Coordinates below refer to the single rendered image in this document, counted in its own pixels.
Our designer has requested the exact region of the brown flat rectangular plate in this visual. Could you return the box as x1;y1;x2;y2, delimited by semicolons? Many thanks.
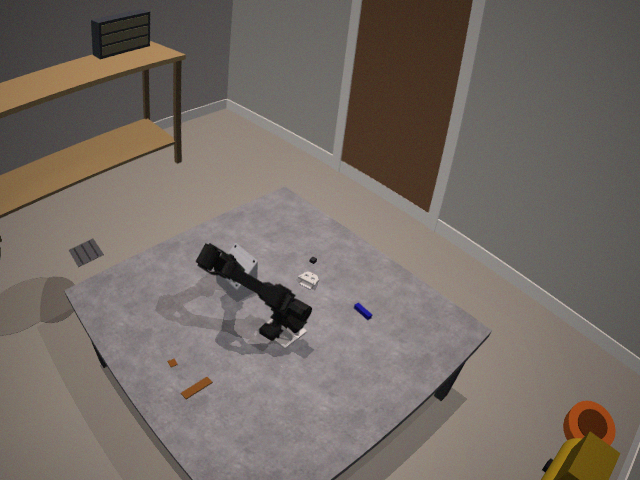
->
180;377;213;400

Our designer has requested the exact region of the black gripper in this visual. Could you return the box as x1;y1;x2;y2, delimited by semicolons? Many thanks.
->
259;308;290;341

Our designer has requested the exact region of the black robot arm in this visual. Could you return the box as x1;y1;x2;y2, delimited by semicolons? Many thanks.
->
195;243;312;333

